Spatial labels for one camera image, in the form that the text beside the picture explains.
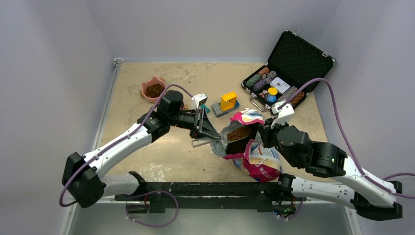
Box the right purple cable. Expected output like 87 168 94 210
277 77 415 200

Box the clear plastic scoop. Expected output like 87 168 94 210
191 122 251 147

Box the colourful pet food bag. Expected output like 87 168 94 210
210 108 282 183

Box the grey blue toy brick base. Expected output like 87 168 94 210
211 101 240 118

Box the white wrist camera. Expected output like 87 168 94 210
190 94 208 110
270 100 295 129

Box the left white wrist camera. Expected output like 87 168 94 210
190 94 208 110

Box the far pink pet bowl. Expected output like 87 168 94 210
139 76 166 103

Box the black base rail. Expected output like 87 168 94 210
112 172 301 213

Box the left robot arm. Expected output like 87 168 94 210
62 90 222 208

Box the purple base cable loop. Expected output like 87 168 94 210
125 188 181 228

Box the black poker chip case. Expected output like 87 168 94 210
241 30 336 111

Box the teal toy brick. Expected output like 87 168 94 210
200 104 210 114

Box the yellow toy brick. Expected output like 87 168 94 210
220 91 237 111

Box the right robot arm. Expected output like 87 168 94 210
257 118 403 221

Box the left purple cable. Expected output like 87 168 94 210
59 84 194 208

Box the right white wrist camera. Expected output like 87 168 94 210
270 100 295 129

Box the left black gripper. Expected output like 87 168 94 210
168 106 220 142

